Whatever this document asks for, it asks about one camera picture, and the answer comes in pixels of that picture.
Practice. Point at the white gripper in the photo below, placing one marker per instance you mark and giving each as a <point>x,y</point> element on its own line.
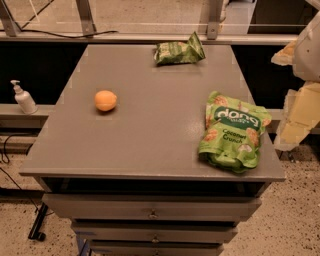
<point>308,56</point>

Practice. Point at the green jalapeno chip bag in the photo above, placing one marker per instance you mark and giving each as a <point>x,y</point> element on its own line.
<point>177,52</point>

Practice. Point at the green coconut crunch bag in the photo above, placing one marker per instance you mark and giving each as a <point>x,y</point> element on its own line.
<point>232,133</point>

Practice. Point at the grey drawer cabinet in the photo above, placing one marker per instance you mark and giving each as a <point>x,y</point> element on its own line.
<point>130,179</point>

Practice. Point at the orange fruit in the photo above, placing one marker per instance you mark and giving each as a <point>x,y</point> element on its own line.
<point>105,100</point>

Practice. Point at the white pump bottle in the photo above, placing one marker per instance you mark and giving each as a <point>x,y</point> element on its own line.
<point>23,98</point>

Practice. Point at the metal window frame rail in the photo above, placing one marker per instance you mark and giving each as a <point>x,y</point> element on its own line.
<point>234,22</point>

